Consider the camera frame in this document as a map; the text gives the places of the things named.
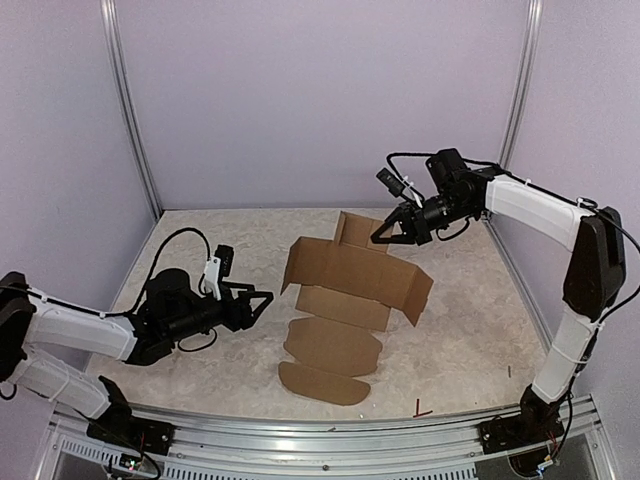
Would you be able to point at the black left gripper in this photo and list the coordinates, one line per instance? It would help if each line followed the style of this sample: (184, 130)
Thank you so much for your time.
(243, 317)

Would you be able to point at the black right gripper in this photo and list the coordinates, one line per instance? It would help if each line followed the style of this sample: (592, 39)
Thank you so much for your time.
(414, 225)

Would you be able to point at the brown cardboard box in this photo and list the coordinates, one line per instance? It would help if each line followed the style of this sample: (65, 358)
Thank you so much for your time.
(348, 288)

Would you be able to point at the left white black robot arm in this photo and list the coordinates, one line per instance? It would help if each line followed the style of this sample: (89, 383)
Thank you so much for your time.
(30, 319)

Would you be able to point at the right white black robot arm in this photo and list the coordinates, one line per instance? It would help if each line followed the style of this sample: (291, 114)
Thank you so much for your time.
(441, 188)

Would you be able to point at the small red stick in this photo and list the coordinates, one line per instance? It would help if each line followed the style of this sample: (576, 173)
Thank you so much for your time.
(419, 411)

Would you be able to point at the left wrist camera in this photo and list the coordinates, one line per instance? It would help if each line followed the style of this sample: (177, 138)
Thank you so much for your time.
(217, 267)

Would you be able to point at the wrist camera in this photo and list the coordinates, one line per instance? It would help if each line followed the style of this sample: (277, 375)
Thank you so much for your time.
(217, 267)
(400, 187)

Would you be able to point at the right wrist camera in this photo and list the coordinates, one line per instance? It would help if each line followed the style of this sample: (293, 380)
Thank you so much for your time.
(400, 187)

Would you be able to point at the front aluminium frame rail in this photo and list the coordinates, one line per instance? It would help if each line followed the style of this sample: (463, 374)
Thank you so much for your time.
(431, 447)

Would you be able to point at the right aluminium corner post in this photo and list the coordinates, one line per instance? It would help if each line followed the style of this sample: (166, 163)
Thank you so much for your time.
(523, 80)

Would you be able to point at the aluminium corner post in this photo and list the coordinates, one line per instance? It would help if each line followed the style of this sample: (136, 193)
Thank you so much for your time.
(523, 80)
(117, 60)

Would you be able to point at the left aluminium corner post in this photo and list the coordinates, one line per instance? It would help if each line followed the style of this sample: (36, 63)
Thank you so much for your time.
(117, 60)

